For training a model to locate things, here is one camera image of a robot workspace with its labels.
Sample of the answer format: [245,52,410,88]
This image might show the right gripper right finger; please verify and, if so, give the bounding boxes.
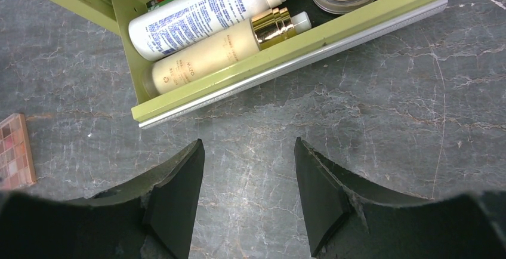
[294,138,505,258]

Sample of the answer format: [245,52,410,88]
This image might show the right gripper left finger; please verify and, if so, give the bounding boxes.
[1,139,205,258]

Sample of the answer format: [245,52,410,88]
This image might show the eyeshadow palette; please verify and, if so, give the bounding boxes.
[1,113,36,190]

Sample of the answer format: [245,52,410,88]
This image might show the white lotion tube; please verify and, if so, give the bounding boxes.
[128,0,286,61]

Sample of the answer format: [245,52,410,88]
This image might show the green drawer cabinet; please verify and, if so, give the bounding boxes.
[50,0,448,128]

